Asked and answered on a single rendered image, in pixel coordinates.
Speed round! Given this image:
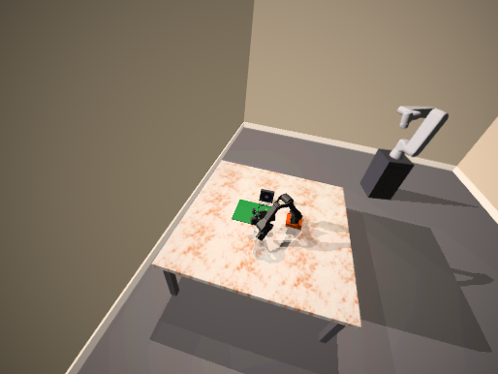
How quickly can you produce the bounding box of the green circuit board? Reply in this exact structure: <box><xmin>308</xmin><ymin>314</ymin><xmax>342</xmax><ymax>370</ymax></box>
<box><xmin>232</xmin><ymin>199</ymin><xmax>271</xmax><ymax>224</ymax></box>

